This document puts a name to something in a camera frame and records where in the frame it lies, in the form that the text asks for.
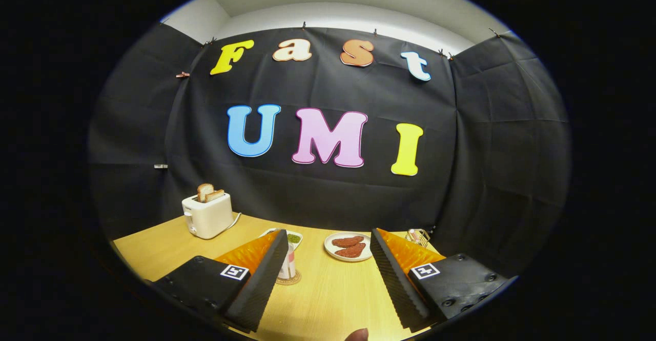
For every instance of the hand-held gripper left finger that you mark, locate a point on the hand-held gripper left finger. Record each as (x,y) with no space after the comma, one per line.
(261,284)

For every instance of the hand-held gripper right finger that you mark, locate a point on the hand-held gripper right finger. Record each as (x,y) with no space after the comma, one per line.
(394,284)

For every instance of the round wooden coaster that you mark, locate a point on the round wooden coaster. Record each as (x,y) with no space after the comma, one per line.
(293,280)

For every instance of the clear juice bottle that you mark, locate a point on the clear juice bottle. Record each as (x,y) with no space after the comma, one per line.
(288,264)

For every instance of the reddish meat piece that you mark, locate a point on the reddish meat piece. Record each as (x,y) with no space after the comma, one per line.
(347,241)
(351,251)

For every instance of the wooden table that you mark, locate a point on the wooden table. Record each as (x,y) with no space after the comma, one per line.
(333,295)

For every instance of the round white plate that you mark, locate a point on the round white plate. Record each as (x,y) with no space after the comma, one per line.
(330,248)

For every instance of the cream toaster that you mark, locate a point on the cream toaster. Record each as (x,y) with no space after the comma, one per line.
(210,218)

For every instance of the toast slice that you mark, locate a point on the toast slice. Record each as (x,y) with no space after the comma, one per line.
(204,191)
(216,195)

